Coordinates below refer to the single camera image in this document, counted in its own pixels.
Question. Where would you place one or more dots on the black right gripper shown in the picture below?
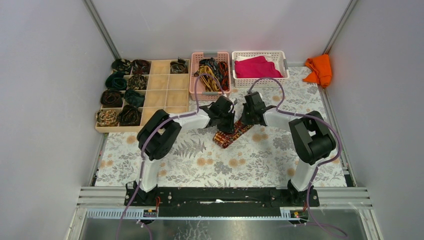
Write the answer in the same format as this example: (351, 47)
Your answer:
(244, 119)

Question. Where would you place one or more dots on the rolled brown dotted tie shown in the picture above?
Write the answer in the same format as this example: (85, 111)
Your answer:
(137, 82)

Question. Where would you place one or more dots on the red checkered patterned tie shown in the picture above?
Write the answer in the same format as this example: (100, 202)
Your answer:
(224, 140)

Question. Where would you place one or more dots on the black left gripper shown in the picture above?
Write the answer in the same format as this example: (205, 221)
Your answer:
(224, 121)

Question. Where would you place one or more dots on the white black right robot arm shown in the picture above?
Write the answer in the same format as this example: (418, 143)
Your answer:
(313, 138)

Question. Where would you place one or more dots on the rolled camouflage tie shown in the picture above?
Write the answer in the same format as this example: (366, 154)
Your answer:
(122, 65)

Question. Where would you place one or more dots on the rolled grey striped tie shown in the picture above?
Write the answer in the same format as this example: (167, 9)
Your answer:
(179, 66)

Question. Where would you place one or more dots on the magenta folded cloth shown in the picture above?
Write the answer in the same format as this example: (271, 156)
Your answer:
(256, 67)

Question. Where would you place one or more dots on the orange black tie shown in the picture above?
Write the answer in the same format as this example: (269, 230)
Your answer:
(224, 72)

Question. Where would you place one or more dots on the yellow patterned tie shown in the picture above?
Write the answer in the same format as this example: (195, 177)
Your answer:
(207, 77)

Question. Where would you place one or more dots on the white plastic basket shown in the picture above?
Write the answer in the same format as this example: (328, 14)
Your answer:
(276, 56)

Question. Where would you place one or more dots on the rolled dark brown tie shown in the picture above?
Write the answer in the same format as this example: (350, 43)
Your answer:
(111, 98)

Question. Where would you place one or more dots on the pink plastic basket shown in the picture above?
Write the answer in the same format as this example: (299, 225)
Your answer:
(196, 87)

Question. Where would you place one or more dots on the rolled dark green tie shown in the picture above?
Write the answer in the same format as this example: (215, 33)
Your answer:
(134, 98)

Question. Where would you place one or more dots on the wooden compartment tray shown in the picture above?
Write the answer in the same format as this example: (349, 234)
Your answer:
(166, 91)

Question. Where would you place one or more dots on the orange cloth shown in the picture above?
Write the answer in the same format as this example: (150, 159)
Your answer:
(321, 71)

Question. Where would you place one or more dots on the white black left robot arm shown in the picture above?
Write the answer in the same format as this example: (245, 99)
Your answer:
(158, 135)

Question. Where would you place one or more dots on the dark teal patterned tie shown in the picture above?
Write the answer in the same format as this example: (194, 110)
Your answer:
(210, 62)

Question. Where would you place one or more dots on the rolled teal tie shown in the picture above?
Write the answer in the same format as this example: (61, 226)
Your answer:
(116, 81)

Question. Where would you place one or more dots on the rolled tan patterned tie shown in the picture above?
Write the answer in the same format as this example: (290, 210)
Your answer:
(107, 118)

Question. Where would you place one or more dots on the white floral table mat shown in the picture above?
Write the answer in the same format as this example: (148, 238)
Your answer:
(261, 157)

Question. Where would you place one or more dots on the rolled black brown tie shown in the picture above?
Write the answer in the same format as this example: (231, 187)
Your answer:
(129, 116)

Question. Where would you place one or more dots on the rolled dark red tie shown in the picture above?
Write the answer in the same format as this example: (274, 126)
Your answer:
(140, 67)

